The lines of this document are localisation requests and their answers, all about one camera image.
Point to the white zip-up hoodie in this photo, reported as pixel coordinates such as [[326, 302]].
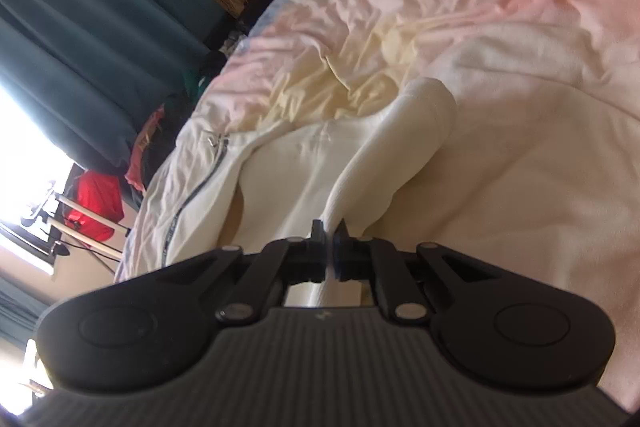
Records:
[[475, 167]]

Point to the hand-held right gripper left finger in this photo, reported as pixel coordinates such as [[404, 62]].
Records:
[[316, 252]]

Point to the red cloth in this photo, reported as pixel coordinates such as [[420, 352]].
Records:
[[95, 202]]

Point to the teal curtain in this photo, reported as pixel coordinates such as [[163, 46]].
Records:
[[100, 27]]

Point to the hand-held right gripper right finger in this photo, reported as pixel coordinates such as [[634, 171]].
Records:
[[341, 254]]

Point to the pile of dark clothes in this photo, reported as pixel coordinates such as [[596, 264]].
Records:
[[170, 117]]

